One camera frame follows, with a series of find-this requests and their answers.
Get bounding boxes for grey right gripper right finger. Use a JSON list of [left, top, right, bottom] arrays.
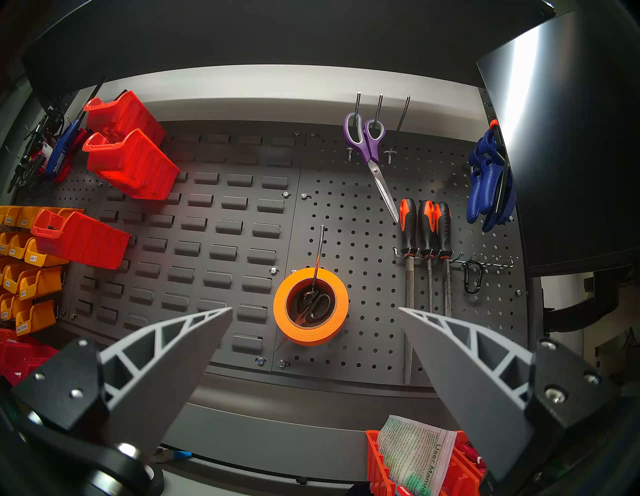
[[398, 307, 621, 488]]

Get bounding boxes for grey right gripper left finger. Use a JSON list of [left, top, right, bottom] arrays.
[[12, 307, 234, 458]]

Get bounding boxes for red plastic storage bin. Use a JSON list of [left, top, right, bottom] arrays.
[[0, 341, 61, 387], [31, 209, 132, 271], [82, 90, 167, 146], [365, 430, 483, 496], [452, 431, 487, 473], [82, 128, 181, 201]]

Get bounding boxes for white user manual leaflet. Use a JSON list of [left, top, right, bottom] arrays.
[[376, 415, 458, 496]]

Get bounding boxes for black carabiner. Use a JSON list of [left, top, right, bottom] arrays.
[[462, 260, 484, 295]]

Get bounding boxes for orange masking tape roll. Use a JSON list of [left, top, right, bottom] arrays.
[[272, 267, 350, 347]]

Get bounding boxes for yellow bin labelled HEX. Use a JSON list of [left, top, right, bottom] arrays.
[[14, 299, 57, 337]]

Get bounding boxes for grey louvered panel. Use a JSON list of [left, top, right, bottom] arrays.
[[65, 120, 301, 373]]

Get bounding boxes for yellow bin labelled M3-6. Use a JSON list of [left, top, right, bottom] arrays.
[[17, 266, 63, 302]]

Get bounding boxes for right orange black screwdriver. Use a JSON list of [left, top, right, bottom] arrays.
[[435, 201, 453, 318]]

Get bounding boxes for orange black screwdriver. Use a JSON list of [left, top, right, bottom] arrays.
[[435, 201, 453, 318], [418, 200, 437, 313], [399, 198, 419, 385]]

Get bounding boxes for middle orange black screwdriver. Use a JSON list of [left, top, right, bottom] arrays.
[[418, 200, 437, 313]]

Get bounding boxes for yellow bin labelled M3-4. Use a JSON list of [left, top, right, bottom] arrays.
[[24, 237, 71, 268]]

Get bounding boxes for left orange black screwdriver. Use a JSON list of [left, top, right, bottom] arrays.
[[399, 198, 419, 385]]

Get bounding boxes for yellow bin labelled M2.5-5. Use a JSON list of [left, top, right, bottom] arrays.
[[0, 292, 23, 322]]

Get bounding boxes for blue spring clamp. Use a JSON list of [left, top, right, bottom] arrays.
[[481, 150, 518, 234], [466, 127, 506, 225]]

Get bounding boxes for yellow bin labelled M3-8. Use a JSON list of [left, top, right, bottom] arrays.
[[1, 262, 31, 295]]

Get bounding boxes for yellow bin labelled M4-6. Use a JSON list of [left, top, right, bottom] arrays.
[[7, 231, 36, 261]]

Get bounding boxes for black monitor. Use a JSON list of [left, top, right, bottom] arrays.
[[477, 0, 640, 276]]

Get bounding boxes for dark overhead shelf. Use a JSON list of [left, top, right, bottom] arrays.
[[22, 0, 556, 108]]

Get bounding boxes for metal tool rack rail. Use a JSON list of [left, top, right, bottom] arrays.
[[392, 247, 519, 271]]

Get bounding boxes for black handled scissors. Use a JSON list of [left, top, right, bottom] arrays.
[[274, 287, 335, 352]]

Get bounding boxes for blue handled tool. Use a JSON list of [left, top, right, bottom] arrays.
[[44, 117, 88, 182]]

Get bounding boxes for purple handled scissors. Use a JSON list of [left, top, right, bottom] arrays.
[[343, 112, 401, 224]]

